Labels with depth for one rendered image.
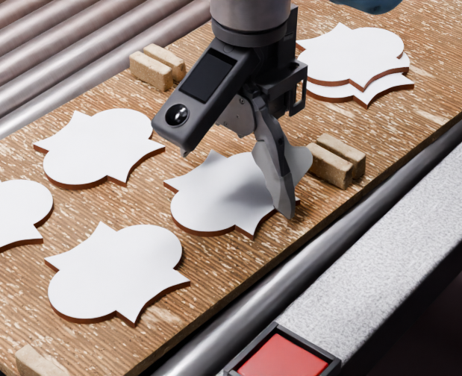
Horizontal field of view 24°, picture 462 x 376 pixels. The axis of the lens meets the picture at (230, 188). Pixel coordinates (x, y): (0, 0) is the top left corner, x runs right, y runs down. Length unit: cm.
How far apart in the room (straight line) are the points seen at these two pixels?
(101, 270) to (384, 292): 28
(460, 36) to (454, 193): 29
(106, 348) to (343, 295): 24
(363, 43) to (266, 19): 38
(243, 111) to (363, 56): 32
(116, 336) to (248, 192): 23
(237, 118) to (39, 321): 27
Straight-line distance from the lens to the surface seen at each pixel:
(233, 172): 115
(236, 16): 99
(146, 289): 103
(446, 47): 139
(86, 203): 114
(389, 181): 119
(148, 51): 132
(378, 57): 133
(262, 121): 104
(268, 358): 99
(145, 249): 107
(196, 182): 114
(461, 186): 121
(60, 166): 117
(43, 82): 137
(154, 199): 113
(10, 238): 110
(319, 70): 130
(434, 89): 131
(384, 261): 110
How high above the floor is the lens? 167
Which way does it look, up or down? 40 degrees down
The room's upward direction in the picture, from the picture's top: straight up
